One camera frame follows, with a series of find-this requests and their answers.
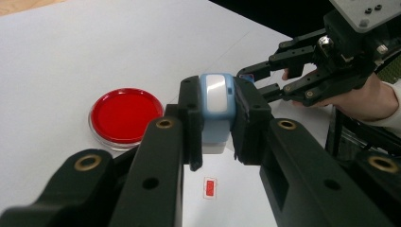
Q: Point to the wooden table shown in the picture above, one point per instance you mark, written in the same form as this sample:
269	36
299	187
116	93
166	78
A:
19	5

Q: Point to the white paper sheet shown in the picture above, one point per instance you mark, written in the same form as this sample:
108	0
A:
233	195

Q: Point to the round red ink pad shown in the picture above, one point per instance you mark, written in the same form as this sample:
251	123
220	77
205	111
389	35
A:
126	115

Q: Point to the blue stamp cap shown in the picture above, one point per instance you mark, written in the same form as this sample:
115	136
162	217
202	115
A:
251	78

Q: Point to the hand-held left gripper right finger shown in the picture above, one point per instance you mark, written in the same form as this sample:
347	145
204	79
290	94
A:
299	176

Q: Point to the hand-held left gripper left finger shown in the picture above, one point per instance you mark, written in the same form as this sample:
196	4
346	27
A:
157	176

